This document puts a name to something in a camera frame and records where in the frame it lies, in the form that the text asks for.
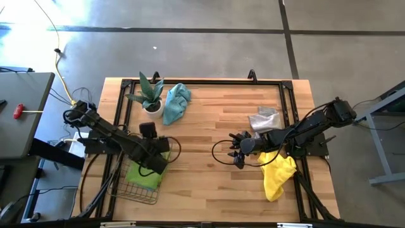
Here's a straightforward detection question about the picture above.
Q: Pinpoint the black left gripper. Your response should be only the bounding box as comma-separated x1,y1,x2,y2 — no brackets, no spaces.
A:
128,122,172,175

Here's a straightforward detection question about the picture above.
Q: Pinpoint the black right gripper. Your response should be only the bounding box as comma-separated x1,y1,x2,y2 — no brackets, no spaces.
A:
227,130,273,170

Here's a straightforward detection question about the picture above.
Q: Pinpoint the bright green microfiber towel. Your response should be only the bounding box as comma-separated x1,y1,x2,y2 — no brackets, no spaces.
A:
125,150,172,191

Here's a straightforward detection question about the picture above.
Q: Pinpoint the grey microfiber towel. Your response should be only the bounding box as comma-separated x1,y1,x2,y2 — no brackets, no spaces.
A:
247,106,283,134

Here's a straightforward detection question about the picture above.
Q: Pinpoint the gold wire basket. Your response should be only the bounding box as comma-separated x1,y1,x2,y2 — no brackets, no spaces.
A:
107,134,171,206

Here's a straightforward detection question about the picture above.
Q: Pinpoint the light blue microfiber towel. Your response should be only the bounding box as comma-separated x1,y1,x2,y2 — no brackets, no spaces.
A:
163,82,192,127

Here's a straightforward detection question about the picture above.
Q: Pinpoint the yellow microfiber towel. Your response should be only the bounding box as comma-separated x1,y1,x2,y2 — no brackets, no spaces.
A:
257,151,297,203

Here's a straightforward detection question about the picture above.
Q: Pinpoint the snake plant in white pot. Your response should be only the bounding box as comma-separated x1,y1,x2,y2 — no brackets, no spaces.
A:
124,71,165,120

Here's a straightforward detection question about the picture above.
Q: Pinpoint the black flat bar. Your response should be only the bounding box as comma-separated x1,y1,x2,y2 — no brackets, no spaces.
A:
29,137,85,171

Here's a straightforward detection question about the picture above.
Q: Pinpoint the grey side table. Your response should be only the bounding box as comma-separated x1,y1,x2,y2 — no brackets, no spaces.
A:
0,72,56,159

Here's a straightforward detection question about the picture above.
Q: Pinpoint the black office chair base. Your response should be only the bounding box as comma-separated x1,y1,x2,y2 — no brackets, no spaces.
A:
0,201,20,224

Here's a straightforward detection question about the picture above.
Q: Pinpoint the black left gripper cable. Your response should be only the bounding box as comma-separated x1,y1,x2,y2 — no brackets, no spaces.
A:
163,136,182,165

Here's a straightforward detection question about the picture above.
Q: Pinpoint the silver metal bracket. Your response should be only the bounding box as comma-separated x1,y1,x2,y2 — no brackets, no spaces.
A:
277,222,313,228

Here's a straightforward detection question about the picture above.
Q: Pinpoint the red-handled screwdriver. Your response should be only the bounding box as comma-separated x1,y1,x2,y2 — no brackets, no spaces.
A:
12,103,44,120

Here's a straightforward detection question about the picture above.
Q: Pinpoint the grey metal table frame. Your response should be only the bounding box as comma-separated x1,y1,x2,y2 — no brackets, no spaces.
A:
352,80,405,187

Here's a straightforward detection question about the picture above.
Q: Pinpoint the yellow extension cable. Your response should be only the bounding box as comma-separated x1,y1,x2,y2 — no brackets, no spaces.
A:
33,0,78,105

